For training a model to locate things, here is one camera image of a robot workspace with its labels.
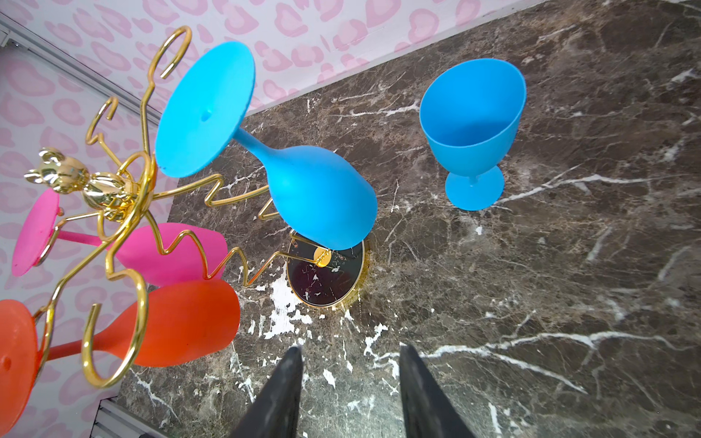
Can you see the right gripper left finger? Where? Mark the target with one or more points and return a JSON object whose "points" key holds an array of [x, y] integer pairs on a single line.
{"points": [[275, 411]]}

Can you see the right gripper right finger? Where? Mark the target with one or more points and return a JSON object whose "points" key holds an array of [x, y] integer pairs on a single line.
{"points": [[427, 412]]}

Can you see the red plastic wine glass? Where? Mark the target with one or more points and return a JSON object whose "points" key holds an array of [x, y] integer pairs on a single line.
{"points": [[186, 321]]}

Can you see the blue wine glass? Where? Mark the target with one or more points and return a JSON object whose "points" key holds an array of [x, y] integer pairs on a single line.
{"points": [[470, 116], [316, 191]]}

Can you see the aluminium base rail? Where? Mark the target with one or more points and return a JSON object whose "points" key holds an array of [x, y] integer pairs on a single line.
{"points": [[111, 420]]}

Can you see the gold wire glass rack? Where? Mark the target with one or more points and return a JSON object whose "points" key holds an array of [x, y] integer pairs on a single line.
{"points": [[126, 200]]}

